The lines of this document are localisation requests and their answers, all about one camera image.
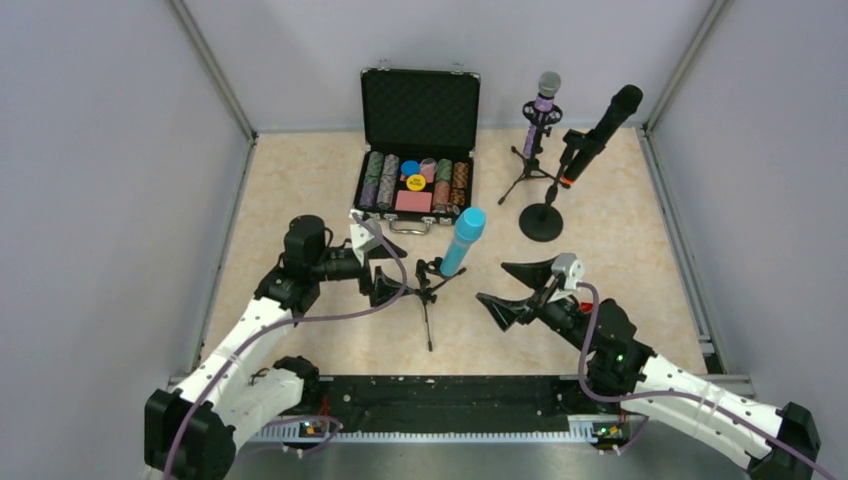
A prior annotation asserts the purple poker chip stack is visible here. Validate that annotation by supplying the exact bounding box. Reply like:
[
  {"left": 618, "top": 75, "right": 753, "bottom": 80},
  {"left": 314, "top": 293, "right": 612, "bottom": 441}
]
[{"left": 358, "top": 183, "right": 379, "bottom": 209}]

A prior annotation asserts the teal microphone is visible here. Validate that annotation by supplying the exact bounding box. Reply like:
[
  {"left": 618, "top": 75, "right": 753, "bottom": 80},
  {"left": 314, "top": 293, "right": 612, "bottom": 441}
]
[{"left": 439, "top": 207, "right": 486, "bottom": 277}]

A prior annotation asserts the pink playing card deck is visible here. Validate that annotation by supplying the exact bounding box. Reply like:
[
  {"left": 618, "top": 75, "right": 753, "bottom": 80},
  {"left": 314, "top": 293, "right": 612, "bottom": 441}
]
[{"left": 394, "top": 190, "right": 433, "bottom": 213}]

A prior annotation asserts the green poker chip stack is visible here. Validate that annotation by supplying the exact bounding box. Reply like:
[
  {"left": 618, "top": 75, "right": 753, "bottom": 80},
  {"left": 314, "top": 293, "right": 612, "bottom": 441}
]
[{"left": 435, "top": 158, "right": 453, "bottom": 183}]

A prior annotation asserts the round base clamp stand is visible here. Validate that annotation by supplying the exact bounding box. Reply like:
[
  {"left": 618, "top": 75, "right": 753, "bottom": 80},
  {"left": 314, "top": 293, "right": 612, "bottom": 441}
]
[{"left": 519, "top": 129, "right": 605, "bottom": 242}]

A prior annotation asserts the blue dealer button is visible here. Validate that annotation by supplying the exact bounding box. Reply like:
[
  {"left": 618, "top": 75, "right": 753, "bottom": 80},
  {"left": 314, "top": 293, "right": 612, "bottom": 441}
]
[{"left": 400, "top": 160, "right": 420, "bottom": 177}]

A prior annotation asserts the purple glitter microphone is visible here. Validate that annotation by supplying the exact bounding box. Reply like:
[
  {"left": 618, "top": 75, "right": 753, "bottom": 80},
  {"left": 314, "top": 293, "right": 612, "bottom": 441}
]
[{"left": 523, "top": 71, "right": 561, "bottom": 158}]

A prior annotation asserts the black poker chip case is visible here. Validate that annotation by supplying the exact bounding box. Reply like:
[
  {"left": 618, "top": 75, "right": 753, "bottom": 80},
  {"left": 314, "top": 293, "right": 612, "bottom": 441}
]
[{"left": 351, "top": 67, "right": 481, "bottom": 235}]

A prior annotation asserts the shock mount tripod stand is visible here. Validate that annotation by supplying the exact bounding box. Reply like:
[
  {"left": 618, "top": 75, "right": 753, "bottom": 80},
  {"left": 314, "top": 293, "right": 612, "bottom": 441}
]
[{"left": 498, "top": 93, "right": 563, "bottom": 205}]

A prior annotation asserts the black microphone orange end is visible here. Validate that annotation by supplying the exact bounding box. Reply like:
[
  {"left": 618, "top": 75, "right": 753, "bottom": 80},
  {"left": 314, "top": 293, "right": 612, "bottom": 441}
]
[{"left": 558, "top": 84, "right": 643, "bottom": 188}]

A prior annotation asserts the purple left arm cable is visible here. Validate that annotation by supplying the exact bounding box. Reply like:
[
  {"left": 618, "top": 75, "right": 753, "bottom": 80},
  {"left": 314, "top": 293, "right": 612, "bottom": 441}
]
[{"left": 162, "top": 211, "right": 409, "bottom": 480}]

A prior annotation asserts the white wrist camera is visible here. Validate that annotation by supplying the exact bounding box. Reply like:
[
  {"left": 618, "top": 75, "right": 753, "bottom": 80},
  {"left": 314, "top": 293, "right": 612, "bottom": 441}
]
[
  {"left": 551, "top": 253, "right": 586, "bottom": 293},
  {"left": 350, "top": 219, "right": 383, "bottom": 266}
]

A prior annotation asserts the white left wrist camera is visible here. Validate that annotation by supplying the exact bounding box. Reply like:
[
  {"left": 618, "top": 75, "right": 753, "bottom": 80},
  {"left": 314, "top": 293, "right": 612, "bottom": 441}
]
[{"left": 350, "top": 219, "right": 383, "bottom": 266}]

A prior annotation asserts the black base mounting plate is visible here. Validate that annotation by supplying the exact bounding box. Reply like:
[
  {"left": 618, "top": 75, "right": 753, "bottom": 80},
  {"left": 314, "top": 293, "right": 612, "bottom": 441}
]
[{"left": 283, "top": 375, "right": 640, "bottom": 440}]

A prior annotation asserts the yellow big blind button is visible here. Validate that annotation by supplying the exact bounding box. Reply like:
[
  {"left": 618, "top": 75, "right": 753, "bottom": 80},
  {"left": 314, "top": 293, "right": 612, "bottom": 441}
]
[{"left": 405, "top": 174, "right": 427, "bottom": 192}]

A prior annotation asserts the pink poker chip stack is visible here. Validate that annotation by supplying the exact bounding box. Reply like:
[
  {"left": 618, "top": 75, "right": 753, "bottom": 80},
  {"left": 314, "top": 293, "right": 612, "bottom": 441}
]
[{"left": 432, "top": 180, "right": 451, "bottom": 213}]

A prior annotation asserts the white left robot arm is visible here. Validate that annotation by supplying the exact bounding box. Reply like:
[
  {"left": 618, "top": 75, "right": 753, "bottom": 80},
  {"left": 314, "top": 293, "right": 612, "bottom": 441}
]
[{"left": 143, "top": 210, "right": 407, "bottom": 479}]

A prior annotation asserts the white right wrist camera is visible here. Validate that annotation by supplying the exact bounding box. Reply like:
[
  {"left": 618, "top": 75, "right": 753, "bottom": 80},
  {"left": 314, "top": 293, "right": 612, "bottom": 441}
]
[{"left": 551, "top": 253, "right": 586, "bottom": 293}]

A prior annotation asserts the orange black chip stack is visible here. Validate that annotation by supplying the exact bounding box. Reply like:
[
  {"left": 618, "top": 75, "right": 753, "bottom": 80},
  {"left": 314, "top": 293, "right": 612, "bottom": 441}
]
[{"left": 452, "top": 162, "right": 470, "bottom": 191}]

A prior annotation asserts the small black tripod stand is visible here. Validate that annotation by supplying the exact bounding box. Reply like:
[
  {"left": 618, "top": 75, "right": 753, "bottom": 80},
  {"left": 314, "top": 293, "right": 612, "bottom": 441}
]
[{"left": 403, "top": 257, "right": 467, "bottom": 352}]

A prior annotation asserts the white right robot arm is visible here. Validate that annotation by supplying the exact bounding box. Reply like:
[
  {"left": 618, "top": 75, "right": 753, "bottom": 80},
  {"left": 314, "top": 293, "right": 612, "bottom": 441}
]
[{"left": 476, "top": 253, "right": 832, "bottom": 479}]

